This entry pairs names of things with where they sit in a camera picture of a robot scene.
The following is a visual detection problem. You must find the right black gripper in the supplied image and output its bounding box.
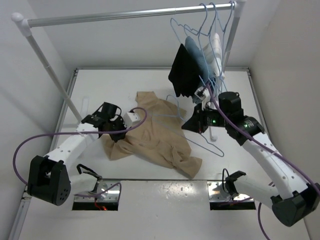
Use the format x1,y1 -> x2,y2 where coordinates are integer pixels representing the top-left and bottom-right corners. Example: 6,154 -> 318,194
181,102 -> 229,134

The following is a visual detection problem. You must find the blue wire hanger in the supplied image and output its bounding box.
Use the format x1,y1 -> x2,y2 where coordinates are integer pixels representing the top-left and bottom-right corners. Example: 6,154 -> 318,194
152,94 -> 225,158

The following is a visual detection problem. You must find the beige t shirt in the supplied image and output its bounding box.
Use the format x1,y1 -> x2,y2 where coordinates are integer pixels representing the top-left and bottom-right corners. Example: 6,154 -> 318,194
102,91 -> 203,178

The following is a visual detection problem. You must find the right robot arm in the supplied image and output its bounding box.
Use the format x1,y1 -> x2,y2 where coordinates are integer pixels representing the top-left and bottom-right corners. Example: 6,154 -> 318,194
182,87 -> 320,227

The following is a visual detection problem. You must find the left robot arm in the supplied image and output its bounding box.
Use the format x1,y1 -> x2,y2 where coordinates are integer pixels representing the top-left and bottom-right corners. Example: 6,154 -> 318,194
27,102 -> 126,206

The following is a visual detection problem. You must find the black garment on hanger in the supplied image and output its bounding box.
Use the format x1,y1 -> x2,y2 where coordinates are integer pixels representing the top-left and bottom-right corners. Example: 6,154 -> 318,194
168,43 -> 201,97

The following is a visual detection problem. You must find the blue garment on hanger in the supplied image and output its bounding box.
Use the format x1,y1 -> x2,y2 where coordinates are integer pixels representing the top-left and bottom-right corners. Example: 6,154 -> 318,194
184,36 -> 214,90

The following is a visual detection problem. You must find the white garment on hanger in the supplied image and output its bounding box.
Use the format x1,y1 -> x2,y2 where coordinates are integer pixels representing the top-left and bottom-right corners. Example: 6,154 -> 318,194
202,33 -> 225,80

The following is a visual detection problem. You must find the blue hanger of white garment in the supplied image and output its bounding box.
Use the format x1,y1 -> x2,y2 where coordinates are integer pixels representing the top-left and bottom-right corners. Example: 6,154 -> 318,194
216,0 -> 234,93

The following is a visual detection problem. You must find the white clothes rack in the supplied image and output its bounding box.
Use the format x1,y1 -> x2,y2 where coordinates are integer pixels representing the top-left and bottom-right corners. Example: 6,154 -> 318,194
10,0 -> 248,142

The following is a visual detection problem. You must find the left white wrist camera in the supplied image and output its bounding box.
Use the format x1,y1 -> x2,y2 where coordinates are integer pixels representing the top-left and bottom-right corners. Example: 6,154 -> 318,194
122,112 -> 141,128

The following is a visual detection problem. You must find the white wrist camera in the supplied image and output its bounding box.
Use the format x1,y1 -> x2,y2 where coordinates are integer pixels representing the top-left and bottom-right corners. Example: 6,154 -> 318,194
194,86 -> 211,108
122,112 -> 141,128

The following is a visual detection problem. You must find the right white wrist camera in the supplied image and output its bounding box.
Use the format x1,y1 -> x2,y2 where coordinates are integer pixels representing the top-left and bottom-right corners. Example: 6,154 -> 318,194
194,86 -> 211,108

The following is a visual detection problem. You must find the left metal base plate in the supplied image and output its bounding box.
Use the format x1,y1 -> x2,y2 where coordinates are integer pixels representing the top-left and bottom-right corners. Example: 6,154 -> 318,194
74,180 -> 122,203

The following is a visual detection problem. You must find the metal base plate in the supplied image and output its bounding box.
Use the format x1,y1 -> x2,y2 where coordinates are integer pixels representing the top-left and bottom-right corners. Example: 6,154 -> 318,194
74,180 -> 122,203
207,180 -> 254,203

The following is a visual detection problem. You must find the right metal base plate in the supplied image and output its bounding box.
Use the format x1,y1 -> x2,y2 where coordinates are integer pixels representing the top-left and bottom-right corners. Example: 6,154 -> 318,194
207,180 -> 254,203

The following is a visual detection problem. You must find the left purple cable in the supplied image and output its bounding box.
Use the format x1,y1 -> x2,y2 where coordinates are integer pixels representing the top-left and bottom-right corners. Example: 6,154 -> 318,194
12,106 -> 148,198

